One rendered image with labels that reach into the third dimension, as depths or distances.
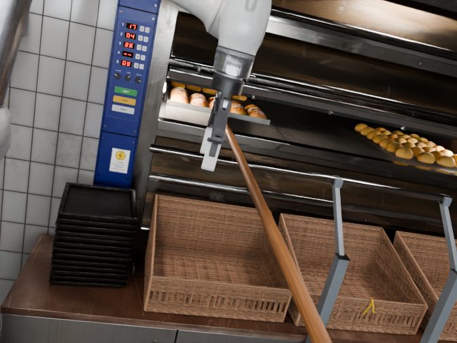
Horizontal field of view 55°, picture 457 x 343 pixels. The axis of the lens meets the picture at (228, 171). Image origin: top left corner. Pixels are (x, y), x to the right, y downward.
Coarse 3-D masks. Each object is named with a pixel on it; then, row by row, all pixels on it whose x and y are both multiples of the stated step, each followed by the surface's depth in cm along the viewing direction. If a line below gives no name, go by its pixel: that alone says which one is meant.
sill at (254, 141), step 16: (160, 128) 188; (176, 128) 189; (192, 128) 190; (256, 144) 197; (272, 144) 198; (288, 144) 199; (304, 144) 205; (336, 160) 205; (352, 160) 206; (368, 160) 207; (384, 160) 213; (432, 176) 215; (448, 176) 216
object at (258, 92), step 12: (168, 72) 177; (204, 84) 170; (264, 96) 175; (276, 96) 175; (288, 96) 176; (324, 108) 180; (336, 108) 181; (348, 108) 182; (384, 120) 185; (396, 120) 186; (432, 132) 209; (444, 132) 191; (456, 132) 192
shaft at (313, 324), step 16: (240, 160) 149; (256, 192) 122; (256, 208) 116; (272, 224) 104; (272, 240) 98; (288, 256) 90; (288, 272) 85; (304, 288) 80; (304, 304) 76; (304, 320) 73; (320, 320) 72; (320, 336) 68
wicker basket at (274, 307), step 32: (160, 224) 196; (192, 224) 199; (256, 224) 205; (160, 256) 197; (192, 256) 201; (224, 256) 204; (256, 256) 207; (160, 288) 158; (192, 288) 160; (224, 288) 162; (256, 288) 164; (288, 288) 169; (256, 320) 169
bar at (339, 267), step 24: (264, 168) 161; (288, 168) 163; (336, 192) 166; (408, 192) 173; (336, 216) 162; (336, 240) 158; (336, 264) 153; (456, 264) 165; (336, 288) 156; (456, 288) 163; (432, 336) 170
